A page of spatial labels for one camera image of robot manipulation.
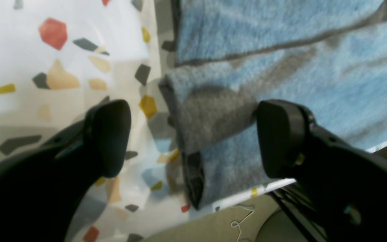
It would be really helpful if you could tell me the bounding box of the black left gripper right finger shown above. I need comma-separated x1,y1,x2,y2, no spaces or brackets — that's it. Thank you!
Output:
256,100,387,242

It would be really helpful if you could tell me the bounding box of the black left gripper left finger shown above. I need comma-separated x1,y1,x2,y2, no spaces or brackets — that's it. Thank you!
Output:
0,99,131,242

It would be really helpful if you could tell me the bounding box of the grey t-shirt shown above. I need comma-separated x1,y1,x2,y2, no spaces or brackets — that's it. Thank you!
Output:
159,0,387,209

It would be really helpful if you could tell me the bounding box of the white round stool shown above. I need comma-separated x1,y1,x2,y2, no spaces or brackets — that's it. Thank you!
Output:
254,208,307,242

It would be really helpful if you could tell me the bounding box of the terrazzo patterned white tablecloth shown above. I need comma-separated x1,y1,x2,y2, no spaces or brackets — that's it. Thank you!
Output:
0,0,294,242

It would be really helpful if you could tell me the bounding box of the white thin cable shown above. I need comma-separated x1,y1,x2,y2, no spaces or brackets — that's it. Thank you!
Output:
230,205,256,242

